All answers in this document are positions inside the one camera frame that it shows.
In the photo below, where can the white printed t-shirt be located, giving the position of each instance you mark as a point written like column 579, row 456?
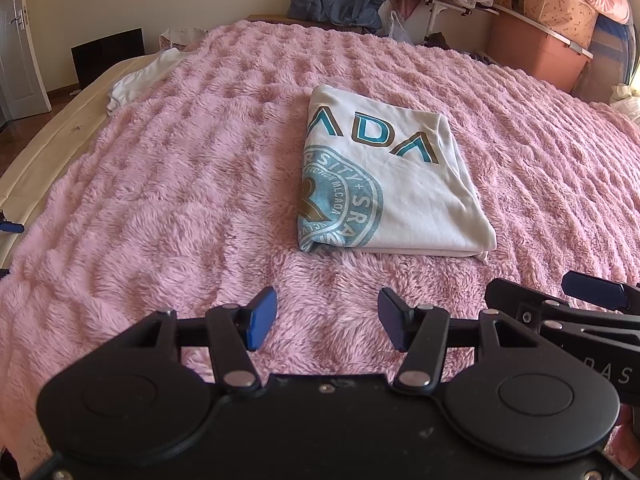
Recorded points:
column 387, row 179

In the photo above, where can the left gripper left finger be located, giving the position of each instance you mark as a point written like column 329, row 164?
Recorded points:
column 233, row 332

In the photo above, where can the white plastic shopping bag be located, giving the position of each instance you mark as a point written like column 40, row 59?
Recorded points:
column 392, row 25

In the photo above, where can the blue striped storage bag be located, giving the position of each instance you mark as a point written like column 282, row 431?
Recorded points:
column 615, row 56

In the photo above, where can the pink fluffy blanket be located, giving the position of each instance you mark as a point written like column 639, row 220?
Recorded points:
column 187, row 199

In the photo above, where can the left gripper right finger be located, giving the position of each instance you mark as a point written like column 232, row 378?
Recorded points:
column 421, row 333

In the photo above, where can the pile of light clothes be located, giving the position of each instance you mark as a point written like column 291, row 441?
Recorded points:
column 626, row 101

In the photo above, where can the white cloth on bed edge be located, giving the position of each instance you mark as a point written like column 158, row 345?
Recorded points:
column 133, row 85

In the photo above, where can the white room door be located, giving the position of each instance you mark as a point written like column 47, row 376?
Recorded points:
column 22, row 86

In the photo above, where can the salmon pink storage box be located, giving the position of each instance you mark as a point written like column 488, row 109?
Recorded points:
column 522, row 44

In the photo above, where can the peach patterned storage bag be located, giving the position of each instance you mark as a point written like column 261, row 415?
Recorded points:
column 573, row 19

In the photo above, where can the black wall television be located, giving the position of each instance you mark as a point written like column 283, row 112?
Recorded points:
column 95, row 57

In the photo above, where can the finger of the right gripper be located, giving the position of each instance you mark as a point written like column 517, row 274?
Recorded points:
column 600, row 292

